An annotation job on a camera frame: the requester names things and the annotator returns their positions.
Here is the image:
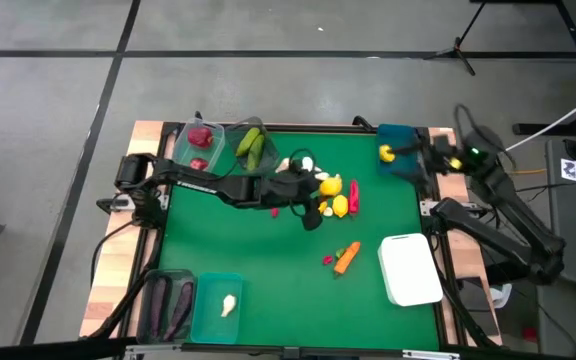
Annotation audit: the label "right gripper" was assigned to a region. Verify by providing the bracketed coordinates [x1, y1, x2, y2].
[390, 134, 465, 182]

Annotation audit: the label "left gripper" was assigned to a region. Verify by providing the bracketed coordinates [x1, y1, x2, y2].
[267, 172, 324, 232]

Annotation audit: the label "red chili pepper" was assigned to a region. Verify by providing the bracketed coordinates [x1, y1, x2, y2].
[348, 179, 360, 216]

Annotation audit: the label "dark green cucumber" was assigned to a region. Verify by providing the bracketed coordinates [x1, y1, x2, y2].
[246, 133, 267, 173]

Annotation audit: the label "light green cucumber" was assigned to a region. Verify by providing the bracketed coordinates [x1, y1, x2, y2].
[235, 127, 262, 158]

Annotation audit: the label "red apple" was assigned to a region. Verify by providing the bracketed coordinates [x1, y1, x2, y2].
[187, 126, 215, 150]

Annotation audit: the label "purple eggplants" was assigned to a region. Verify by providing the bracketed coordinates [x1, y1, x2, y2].
[163, 281, 195, 342]

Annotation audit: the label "blue plastic basket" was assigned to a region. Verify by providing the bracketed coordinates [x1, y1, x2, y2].
[376, 123, 427, 181]

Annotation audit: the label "orange carrot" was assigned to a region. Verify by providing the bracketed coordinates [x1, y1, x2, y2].
[333, 241, 362, 276]

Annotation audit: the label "grey translucent basket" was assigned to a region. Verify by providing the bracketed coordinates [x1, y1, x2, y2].
[225, 116, 280, 180]

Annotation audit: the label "white plastic basket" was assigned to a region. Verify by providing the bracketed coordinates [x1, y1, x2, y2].
[377, 232, 444, 307]

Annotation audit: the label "black tripod stand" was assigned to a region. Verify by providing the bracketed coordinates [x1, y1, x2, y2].
[422, 0, 489, 77]

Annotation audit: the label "clear plastic basket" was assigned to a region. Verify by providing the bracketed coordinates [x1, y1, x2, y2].
[169, 117, 227, 174]

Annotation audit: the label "teal plastic basket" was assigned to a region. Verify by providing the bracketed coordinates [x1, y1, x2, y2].
[190, 272, 244, 346]

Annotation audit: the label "black tablet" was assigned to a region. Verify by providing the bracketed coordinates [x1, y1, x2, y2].
[455, 275, 500, 337]

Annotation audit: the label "grey cabinet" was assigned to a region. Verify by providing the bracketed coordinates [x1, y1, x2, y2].
[510, 279, 576, 360]

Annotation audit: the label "black crossbar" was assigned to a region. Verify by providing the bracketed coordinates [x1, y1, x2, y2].
[0, 337, 139, 360]

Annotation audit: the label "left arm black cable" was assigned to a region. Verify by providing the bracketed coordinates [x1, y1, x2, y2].
[287, 147, 318, 174]

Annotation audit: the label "black desk frame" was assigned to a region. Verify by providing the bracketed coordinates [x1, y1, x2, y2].
[470, 0, 576, 137]

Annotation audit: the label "white cable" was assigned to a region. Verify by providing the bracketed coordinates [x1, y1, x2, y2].
[505, 84, 576, 153]

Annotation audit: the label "silver bracket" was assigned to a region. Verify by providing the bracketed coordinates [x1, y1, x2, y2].
[401, 349, 462, 360]
[123, 343, 183, 359]

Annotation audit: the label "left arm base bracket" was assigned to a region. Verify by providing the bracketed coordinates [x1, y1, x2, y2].
[96, 196, 134, 215]

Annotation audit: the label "black power cable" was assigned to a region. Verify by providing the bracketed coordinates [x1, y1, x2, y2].
[89, 223, 142, 290]

